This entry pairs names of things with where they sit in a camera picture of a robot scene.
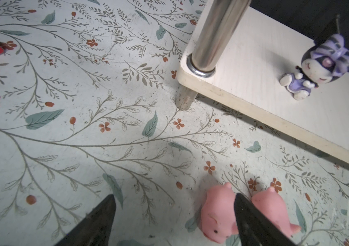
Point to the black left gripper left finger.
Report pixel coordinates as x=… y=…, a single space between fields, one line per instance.
x=95 y=228

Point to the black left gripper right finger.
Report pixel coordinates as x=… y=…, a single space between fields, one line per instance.
x=254 y=228

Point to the pink pig toy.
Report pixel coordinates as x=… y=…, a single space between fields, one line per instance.
x=218 y=220
x=274 y=208

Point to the white two-tier shelf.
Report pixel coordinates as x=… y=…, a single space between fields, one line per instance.
x=236 y=56

